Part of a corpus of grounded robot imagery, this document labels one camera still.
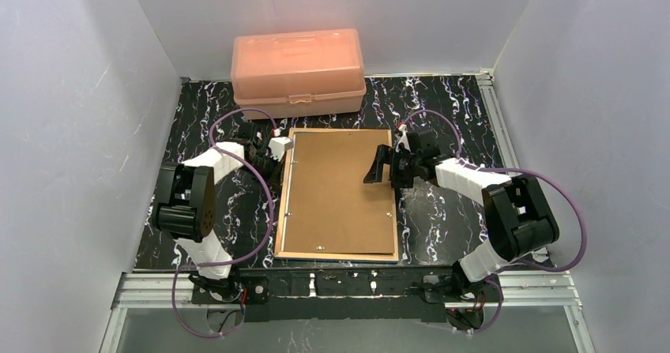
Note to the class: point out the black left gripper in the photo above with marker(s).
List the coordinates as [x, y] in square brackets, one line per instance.
[272, 167]

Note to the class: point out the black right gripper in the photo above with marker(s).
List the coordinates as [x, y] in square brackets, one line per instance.
[393, 167]

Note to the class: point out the blue wooden picture frame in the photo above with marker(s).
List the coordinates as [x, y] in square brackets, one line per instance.
[285, 209]

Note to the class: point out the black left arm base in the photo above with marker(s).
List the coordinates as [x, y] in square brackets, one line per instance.
[227, 300]

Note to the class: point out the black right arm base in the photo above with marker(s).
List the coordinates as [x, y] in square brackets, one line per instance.
[460, 295]

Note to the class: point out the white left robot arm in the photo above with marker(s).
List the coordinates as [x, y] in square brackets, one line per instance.
[184, 205]

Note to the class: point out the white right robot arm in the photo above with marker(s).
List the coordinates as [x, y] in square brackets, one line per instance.
[516, 212]

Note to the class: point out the translucent pink plastic storage box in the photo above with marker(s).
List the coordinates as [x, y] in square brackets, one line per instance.
[298, 74]

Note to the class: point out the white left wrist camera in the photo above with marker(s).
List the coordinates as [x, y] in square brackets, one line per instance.
[278, 146]

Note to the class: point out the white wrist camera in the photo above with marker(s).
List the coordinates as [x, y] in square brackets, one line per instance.
[278, 146]
[402, 144]

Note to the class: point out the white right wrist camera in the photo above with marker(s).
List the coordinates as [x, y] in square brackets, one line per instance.
[402, 144]

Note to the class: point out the aluminium right side rail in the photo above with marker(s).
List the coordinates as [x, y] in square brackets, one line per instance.
[486, 85]

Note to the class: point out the aluminium rail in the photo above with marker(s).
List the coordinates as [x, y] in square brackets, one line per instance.
[486, 85]
[345, 310]

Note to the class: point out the aluminium front rail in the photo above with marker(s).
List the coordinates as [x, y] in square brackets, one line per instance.
[345, 310]

